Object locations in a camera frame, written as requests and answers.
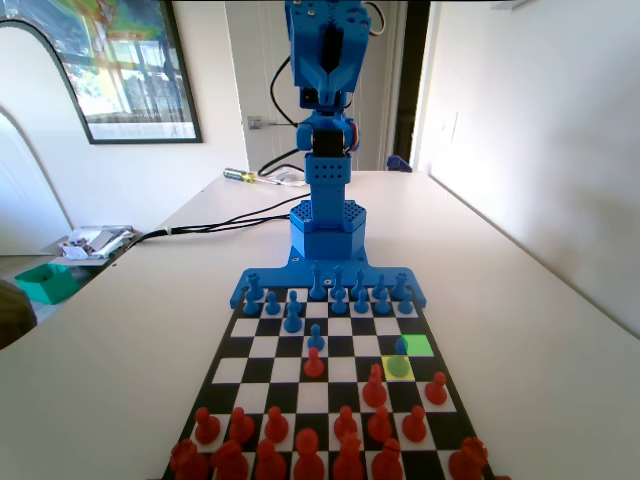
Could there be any blue queen chess piece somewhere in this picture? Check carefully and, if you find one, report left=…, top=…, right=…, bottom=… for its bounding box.
left=308, top=260, right=325, bottom=301

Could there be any red pawn chess piece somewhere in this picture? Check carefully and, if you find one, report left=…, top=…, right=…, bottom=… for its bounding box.
left=303, top=347, right=324, bottom=379
left=367, top=404, right=394, bottom=442
left=228, top=407, right=255, bottom=444
left=263, top=405, right=290, bottom=444
left=424, top=371, right=449, bottom=405
left=333, top=404, right=360, bottom=441
left=401, top=404, right=429, bottom=444
left=193, top=406, right=221, bottom=445

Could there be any red queen chess piece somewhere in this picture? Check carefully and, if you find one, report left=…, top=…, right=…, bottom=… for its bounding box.
left=293, top=428, right=327, bottom=480

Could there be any red king chess piece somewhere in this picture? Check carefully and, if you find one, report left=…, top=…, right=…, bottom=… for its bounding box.
left=332, top=432, right=365, bottom=480

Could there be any red bishop chess piece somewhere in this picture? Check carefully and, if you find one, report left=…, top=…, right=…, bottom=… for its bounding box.
left=370, top=438, right=405, bottom=480
left=254, top=438, right=290, bottom=480

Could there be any white door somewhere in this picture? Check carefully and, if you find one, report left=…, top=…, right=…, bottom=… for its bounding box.
left=224, top=0, right=404, bottom=172

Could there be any small white device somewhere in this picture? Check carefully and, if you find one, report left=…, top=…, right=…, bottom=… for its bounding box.
left=269, top=169, right=307, bottom=188

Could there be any dark framed picture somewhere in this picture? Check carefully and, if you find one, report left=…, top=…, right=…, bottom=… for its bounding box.
left=0, top=0, right=204, bottom=146

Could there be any white arched panel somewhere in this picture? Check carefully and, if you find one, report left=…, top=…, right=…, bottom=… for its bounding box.
left=0, top=19, right=75, bottom=257

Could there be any pile of papers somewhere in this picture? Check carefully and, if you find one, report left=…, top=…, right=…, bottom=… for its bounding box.
left=57, top=225, right=137, bottom=261

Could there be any black and white chessboard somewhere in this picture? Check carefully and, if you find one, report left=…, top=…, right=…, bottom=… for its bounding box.
left=162, top=287, right=496, bottom=480

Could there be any green plastic box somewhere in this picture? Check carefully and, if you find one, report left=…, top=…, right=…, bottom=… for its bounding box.
left=13, top=263, right=80, bottom=305

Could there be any black looping arm cable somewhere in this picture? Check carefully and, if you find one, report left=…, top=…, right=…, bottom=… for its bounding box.
left=269, top=53, right=300, bottom=126

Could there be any metal door handle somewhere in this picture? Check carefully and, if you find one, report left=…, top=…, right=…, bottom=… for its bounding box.
left=247, top=115, right=299, bottom=132

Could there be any black curved arm cable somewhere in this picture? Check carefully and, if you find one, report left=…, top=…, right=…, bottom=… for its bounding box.
left=255, top=147, right=307, bottom=177

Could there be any yellow handled screwdriver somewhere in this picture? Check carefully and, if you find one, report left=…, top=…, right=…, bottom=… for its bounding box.
left=223, top=167, right=281, bottom=186

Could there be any black power cable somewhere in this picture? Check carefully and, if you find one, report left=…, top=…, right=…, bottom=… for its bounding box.
left=112, top=211, right=296, bottom=264
left=112, top=195, right=314, bottom=264

